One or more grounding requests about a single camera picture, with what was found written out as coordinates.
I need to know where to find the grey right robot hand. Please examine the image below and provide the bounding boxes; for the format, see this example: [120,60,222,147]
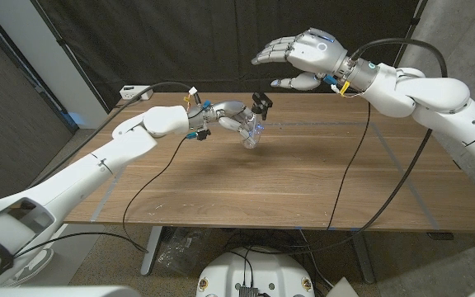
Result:
[251,27,381,92]

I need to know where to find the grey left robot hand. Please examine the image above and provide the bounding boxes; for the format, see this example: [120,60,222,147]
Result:
[187,100,263,144]

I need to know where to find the clear plastic spray bottle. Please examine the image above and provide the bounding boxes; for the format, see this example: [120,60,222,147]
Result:
[240,114,263,149]

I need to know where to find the black backdrop curtain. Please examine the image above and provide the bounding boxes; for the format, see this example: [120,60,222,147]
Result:
[31,0,428,112]

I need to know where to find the black backdrop stand pole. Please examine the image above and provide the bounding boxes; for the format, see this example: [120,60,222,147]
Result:
[393,0,428,67]
[29,0,111,113]

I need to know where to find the white power strip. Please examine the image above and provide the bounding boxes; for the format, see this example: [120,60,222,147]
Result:
[119,85,154,101]

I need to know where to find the clear plastic bag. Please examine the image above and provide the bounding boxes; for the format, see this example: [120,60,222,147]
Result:
[157,226,200,273]

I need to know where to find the grey table leg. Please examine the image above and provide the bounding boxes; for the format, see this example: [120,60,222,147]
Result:
[349,230,375,285]
[139,225,164,276]

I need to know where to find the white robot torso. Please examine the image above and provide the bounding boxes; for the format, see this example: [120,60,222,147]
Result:
[195,246,316,297]

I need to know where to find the white angular block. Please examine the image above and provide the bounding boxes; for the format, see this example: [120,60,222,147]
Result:
[326,276,360,297]

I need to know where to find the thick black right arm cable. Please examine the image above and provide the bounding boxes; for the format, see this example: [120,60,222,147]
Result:
[237,37,448,255]

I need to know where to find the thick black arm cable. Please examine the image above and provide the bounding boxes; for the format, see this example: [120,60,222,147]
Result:
[29,81,201,187]
[237,37,448,255]

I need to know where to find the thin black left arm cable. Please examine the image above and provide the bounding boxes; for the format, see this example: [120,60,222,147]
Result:
[12,135,189,259]

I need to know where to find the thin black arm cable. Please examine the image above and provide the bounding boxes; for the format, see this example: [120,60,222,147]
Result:
[327,101,371,231]
[12,135,189,259]

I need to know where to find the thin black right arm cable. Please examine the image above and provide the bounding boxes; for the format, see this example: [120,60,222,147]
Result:
[327,101,371,231]

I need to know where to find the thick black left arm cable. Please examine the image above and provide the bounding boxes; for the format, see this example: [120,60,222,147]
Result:
[29,81,201,187]

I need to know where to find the tangled black floor cables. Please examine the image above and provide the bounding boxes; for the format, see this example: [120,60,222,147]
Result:
[220,230,333,297]

